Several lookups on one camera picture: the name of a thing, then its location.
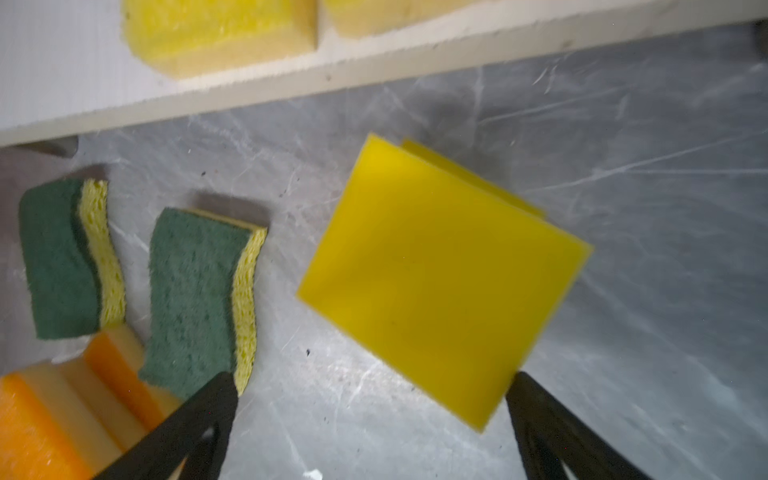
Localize orange sponge stack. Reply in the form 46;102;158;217
1;325;181;479

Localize green scouring sponge left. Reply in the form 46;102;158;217
18;178;126;340

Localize white two-tier shelf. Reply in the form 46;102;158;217
1;1;767;146

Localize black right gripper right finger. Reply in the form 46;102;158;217
506;371;649;480

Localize yellow flat sponge stack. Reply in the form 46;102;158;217
297;135;592;431

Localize green scouring sponge right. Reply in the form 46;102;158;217
139;208;268;400

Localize green scouring sponge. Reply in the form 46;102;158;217
18;178;126;340
139;208;268;400

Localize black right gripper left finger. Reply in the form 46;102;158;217
97;372;238;479

